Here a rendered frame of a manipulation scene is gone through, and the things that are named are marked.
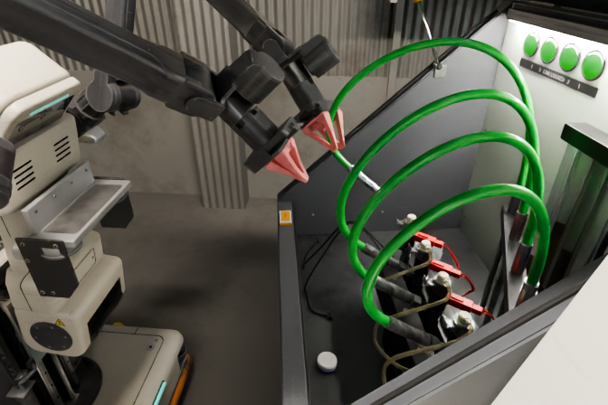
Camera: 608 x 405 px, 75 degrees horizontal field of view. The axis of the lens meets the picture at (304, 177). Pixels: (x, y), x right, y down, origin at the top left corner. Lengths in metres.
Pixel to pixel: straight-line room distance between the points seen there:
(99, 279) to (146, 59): 0.75
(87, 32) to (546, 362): 0.61
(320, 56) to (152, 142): 2.22
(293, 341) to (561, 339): 0.43
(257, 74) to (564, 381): 0.52
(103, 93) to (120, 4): 0.21
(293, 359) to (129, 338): 1.09
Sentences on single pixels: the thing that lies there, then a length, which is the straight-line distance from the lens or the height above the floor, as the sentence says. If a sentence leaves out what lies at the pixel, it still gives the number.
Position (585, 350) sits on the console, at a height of 1.23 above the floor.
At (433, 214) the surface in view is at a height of 1.28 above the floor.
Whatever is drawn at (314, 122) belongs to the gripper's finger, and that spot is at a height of 1.24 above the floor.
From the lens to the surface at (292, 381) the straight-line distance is 0.70.
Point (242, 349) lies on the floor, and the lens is 1.95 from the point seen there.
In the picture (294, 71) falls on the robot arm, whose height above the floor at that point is 1.33.
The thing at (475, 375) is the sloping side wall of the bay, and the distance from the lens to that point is 0.52.
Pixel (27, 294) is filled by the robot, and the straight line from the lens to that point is 1.13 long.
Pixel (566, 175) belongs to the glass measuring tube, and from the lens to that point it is 0.84.
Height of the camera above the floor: 1.54
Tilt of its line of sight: 29 degrees down
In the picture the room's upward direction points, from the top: straight up
